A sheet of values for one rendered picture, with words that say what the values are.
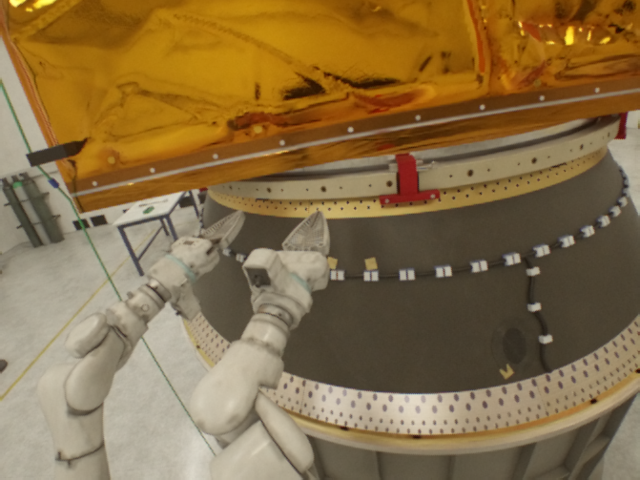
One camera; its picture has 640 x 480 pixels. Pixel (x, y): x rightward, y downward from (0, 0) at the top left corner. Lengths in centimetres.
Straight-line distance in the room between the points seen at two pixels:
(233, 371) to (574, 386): 79
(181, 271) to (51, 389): 25
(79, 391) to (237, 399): 25
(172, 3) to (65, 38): 23
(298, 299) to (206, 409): 17
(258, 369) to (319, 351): 46
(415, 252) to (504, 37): 49
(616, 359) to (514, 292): 34
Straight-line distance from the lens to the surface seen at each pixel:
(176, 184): 76
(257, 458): 32
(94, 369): 53
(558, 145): 83
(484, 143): 75
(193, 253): 59
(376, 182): 66
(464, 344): 78
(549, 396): 91
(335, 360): 80
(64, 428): 55
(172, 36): 67
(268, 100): 62
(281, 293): 40
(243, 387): 34
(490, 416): 85
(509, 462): 109
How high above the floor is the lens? 190
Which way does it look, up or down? 23 degrees down
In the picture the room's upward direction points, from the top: 11 degrees counter-clockwise
